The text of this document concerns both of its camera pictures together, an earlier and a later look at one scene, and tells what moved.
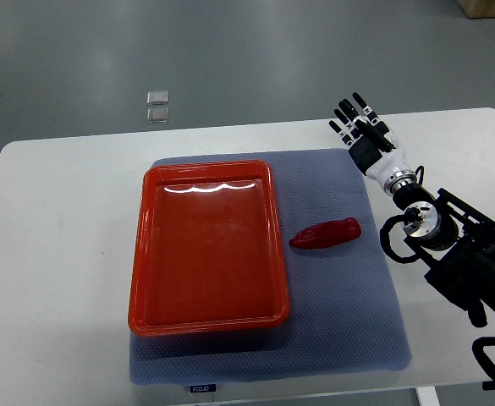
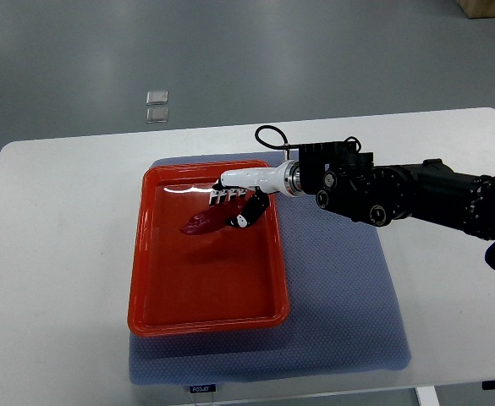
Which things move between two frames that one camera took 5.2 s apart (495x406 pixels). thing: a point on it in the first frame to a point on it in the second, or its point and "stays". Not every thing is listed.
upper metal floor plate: x=157 y=97 stays
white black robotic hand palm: x=375 y=156 to x=279 y=179
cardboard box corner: x=489 y=8 stays
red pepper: x=327 y=234 to x=213 y=218
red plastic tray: x=206 y=253 stays
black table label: x=203 y=388 stays
